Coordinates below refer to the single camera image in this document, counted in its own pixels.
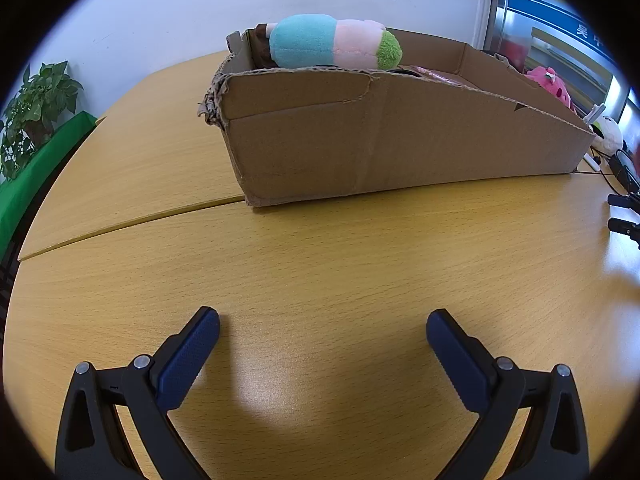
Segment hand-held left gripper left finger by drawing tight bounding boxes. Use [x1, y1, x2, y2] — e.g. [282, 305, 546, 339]
[54, 306, 221, 480]

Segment black cable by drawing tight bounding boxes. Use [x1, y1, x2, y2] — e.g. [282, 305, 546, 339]
[575, 146, 640, 196]

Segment pale phone case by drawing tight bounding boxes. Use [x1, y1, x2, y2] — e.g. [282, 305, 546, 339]
[412, 65, 471, 86]

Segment green potted plant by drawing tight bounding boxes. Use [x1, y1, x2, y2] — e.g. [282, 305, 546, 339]
[0, 61, 85, 181]

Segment brown cardboard box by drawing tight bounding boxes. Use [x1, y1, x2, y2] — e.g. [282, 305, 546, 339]
[196, 27, 597, 208]

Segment blue wall sign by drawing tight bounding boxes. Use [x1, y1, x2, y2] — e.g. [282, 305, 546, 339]
[500, 0, 621, 63]

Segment teal pink green plush toy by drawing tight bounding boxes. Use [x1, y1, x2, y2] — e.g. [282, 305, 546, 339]
[265, 14, 403, 70]

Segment brown plush item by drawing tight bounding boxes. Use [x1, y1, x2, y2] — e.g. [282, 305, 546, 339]
[250, 24, 281, 68]

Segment grey cloth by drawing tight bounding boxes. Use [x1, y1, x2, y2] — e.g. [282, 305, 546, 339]
[482, 50, 521, 73]

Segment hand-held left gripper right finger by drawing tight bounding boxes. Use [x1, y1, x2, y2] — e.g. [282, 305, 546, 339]
[426, 309, 591, 480]

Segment white plush toy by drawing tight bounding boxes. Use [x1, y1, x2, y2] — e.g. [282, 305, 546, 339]
[582, 104, 625, 156]

